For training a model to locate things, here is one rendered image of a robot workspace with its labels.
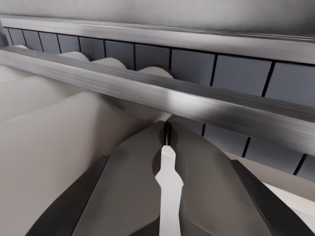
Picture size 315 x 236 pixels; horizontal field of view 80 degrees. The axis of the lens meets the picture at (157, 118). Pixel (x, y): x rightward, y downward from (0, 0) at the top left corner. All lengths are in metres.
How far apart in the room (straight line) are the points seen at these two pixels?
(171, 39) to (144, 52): 0.03
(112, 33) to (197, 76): 0.10
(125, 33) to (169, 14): 0.05
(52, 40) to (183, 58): 0.18
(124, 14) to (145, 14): 0.03
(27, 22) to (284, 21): 0.29
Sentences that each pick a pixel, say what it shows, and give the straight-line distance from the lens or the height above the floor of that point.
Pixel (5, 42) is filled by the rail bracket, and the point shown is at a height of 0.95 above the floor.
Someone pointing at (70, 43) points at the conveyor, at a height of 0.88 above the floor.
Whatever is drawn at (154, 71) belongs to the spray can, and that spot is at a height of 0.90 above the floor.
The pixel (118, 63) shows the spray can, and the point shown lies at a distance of 0.19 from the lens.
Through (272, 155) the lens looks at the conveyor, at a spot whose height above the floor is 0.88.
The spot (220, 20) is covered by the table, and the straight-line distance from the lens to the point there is 0.21.
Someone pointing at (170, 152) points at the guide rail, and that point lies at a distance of 0.16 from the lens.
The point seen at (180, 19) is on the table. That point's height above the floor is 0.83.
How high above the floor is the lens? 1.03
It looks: 49 degrees down
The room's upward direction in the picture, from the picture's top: 129 degrees counter-clockwise
